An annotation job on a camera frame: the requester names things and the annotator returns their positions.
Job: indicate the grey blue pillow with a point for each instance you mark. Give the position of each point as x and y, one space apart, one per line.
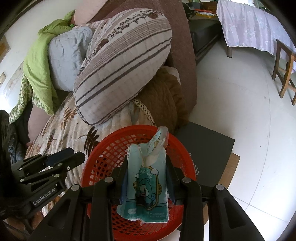
64 58

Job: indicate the brown quilted cushion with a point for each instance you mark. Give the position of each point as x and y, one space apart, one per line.
161 97

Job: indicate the dark grey bench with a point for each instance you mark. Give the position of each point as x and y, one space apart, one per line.
203 34

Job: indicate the dark grey box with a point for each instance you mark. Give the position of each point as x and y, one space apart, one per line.
208 148

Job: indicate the green patterned quilt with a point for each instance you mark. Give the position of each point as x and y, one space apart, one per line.
37 69

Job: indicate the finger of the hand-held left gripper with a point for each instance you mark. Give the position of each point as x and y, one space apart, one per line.
60 156
71 162

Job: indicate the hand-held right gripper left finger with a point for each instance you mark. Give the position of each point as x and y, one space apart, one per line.
116 183

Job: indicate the red plastic basket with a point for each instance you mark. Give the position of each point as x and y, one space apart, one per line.
104 157

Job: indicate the wooden chair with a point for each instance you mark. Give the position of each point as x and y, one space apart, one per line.
286 76

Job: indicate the teal tissue packet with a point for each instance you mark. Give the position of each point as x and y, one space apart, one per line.
145 185

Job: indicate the striped floral pillow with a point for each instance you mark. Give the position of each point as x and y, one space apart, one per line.
124 69

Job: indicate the black puffy jacket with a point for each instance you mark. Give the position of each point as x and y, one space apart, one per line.
13 148

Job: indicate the mauve bed sheet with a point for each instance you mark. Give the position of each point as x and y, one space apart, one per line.
38 125

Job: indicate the purple floral tablecloth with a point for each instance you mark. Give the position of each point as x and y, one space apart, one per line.
249 25

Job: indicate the leaf print blanket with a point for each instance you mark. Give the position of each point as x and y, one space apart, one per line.
69 134

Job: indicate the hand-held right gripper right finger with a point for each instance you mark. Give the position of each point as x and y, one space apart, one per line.
172 187

